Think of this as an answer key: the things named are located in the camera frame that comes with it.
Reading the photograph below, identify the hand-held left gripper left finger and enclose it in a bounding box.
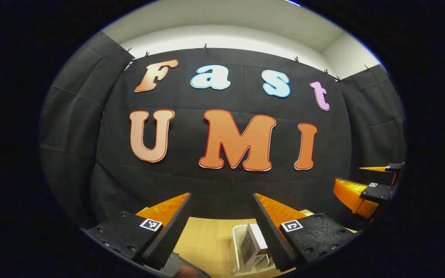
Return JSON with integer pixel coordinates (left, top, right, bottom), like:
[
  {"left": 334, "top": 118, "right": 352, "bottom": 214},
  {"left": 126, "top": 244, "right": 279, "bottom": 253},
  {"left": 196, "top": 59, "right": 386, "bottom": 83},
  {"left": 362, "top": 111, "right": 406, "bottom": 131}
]
[{"left": 82, "top": 192, "right": 192, "bottom": 271}]

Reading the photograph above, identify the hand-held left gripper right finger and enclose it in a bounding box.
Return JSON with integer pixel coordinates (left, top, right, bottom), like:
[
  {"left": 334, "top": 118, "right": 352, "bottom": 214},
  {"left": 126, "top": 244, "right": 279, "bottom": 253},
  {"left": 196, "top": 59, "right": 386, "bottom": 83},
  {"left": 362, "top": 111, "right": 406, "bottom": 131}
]
[{"left": 251, "top": 192, "right": 359, "bottom": 272}]

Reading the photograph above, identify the white portrait cover book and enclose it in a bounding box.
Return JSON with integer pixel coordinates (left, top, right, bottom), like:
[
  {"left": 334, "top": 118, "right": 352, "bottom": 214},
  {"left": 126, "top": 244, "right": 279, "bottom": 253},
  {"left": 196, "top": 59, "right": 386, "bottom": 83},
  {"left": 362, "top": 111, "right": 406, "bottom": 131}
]
[{"left": 239, "top": 223, "right": 269, "bottom": 270}]

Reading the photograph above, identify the white bookshelf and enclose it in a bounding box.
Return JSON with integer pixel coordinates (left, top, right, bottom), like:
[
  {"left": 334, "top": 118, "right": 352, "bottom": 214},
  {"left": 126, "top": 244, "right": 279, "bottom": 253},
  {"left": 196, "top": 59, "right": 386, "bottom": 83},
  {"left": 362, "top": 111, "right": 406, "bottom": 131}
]
[{"left": 232, "top": 224, "right": 274, "bottom": 275}]

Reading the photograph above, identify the black backdrop cloth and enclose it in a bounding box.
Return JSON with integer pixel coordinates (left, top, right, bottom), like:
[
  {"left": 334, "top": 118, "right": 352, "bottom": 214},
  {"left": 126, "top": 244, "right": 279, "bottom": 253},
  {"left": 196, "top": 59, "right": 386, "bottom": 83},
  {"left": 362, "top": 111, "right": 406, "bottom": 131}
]
[{"left": 39, "top": 31, "right": 406, "bottom": 232}]

